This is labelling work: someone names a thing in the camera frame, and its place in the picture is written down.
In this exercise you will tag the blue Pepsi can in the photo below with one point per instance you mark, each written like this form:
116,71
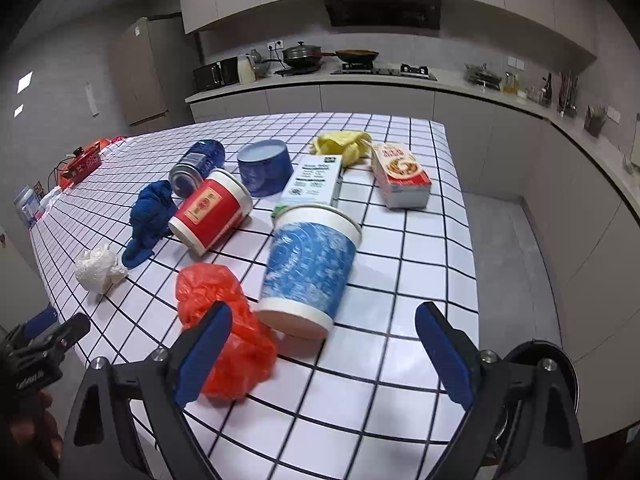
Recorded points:
195,166

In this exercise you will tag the utensil holder with tools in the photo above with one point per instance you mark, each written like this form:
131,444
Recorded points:
568,93

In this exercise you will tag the red nut milk carton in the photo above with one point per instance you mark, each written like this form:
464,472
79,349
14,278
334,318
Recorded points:
403,181

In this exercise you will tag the red paper cup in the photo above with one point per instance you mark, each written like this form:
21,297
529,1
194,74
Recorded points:
221,203

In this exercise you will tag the black round trash bin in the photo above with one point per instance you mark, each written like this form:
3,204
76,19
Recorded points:
538,436

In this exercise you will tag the yellow cloth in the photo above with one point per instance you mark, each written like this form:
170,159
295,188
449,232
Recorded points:
351,145

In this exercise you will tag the yellow oil bottle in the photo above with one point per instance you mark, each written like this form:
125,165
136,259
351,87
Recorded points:
510,83

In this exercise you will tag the clear plastic container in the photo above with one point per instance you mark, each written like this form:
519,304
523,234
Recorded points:
28,207

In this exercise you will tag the beige refrigerator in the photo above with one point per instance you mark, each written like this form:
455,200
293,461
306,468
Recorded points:
152,63

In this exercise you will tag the blue paper cup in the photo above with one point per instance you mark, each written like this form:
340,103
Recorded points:
310,259

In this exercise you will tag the green teapot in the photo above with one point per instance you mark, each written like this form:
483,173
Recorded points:
259,64

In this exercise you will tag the blue round tin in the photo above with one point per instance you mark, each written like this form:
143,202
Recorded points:
265,167

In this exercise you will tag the white tissue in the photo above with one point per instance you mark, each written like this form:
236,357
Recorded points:
98,269

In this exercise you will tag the black gas stove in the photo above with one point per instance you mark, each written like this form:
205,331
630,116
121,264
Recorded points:
403,70

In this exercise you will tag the black microwave oven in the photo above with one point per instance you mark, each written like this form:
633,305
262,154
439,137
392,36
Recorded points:
217,74

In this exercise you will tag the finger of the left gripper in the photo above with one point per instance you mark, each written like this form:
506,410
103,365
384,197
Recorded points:
40,322
62,338

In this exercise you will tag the white kettle jug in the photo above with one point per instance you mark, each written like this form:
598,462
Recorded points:
245,69

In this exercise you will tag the black lidded pot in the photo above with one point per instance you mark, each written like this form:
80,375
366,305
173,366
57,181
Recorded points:
302,56

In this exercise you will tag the metal dish rack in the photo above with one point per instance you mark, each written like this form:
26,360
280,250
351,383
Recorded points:
481,76

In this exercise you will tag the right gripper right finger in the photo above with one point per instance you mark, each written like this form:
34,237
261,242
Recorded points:
477,380

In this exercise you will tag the red tool box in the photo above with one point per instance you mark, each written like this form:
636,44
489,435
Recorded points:
85,160

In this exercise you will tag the red plastic bag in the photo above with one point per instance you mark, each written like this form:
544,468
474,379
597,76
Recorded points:
232,351

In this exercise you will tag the black frying pan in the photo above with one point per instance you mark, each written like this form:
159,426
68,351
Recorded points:
354,56

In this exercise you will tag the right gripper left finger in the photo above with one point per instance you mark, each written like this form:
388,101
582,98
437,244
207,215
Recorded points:
101,441

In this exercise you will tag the dark sauce bottle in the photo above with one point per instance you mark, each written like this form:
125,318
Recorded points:
546,92

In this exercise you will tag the blue cloth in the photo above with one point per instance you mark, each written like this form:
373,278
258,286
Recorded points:
149,219

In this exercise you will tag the dark chopstick holder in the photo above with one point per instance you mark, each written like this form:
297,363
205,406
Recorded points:
595,119

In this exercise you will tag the white green milk carton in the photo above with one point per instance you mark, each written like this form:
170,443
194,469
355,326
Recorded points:
309,194

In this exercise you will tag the person's left hand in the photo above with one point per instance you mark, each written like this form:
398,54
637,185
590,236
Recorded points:
36,446

